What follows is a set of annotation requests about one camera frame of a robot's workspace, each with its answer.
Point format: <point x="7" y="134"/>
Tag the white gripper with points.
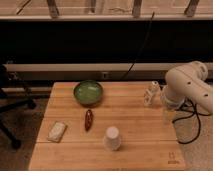
<point x="150" y="93"/>

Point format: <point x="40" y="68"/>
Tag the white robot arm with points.
<point x="187" y="81"/>

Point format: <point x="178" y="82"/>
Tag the green ceramic bowl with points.
<point x="88" y="92"/>

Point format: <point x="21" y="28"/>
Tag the white wrapped sponge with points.
<point x="56" y="132"/>

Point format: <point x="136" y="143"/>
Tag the white paper cup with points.
<point x="112" y="139"/>

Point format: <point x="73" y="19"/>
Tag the red chili pepper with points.
<point x="88" y="119"/>

